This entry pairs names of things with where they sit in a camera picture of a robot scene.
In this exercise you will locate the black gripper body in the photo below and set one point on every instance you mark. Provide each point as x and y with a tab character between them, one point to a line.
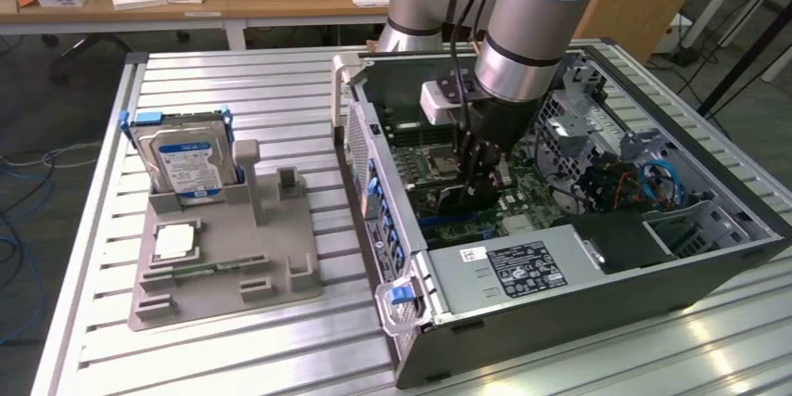
505	122

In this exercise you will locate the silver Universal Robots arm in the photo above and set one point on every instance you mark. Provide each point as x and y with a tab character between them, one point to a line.
526	20

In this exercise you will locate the CPU socket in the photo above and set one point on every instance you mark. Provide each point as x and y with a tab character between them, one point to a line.
442	164

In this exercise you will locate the metal disk bay cage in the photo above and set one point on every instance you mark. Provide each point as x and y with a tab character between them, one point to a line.
575	136

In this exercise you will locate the expansion slot with blue latch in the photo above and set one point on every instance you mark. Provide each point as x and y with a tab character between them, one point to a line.
442	221

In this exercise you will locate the green motherboard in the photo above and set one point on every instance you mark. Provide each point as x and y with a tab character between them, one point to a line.
458	231

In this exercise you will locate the grey power supply unit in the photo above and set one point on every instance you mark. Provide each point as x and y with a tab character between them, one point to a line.
458	284

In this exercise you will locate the blue case latch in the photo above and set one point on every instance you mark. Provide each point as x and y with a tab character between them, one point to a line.
398	297

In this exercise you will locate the open black PC case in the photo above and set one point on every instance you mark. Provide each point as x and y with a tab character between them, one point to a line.
557	322

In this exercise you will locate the grey printed parts rack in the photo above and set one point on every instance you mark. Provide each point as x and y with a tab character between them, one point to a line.
247	238

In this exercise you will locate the hard disk with blue caddy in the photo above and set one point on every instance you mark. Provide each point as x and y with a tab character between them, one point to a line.
186	159

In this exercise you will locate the bare green RAM stick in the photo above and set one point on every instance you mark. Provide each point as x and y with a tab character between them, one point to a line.
205	270

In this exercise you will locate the silver CPU chip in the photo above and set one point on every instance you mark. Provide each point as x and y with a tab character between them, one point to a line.
175	242

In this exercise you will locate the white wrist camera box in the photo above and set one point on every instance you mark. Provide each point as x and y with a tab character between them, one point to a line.
439	108

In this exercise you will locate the beige corner stop bracket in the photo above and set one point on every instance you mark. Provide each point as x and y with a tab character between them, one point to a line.
341	90

